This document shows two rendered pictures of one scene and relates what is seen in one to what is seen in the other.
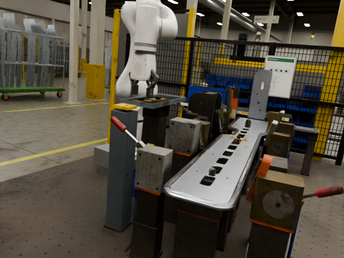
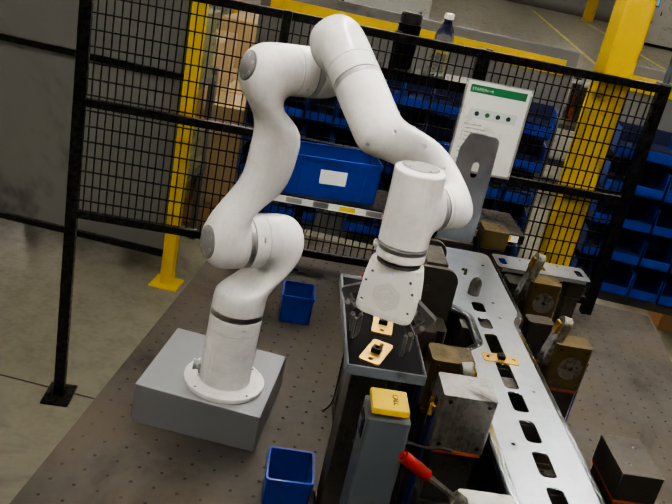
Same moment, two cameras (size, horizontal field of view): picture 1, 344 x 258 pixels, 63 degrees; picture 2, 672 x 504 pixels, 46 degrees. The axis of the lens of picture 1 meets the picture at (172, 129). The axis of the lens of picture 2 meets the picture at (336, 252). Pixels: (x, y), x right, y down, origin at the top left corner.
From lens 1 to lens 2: 0.93 m
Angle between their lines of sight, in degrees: 27
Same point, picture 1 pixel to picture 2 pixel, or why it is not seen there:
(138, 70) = (389, 300)
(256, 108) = not seen: hidden behind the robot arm
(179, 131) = (464, 415)
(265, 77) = (483, 152)
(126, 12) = (268, 80)
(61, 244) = not seen: outside the picture
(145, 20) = (425, 207)
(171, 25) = (467, 208)
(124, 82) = (238, 239)
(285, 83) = (503, 145)
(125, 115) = (403, 430)
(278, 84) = not seen: hidden behind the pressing
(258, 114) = (460, 232)
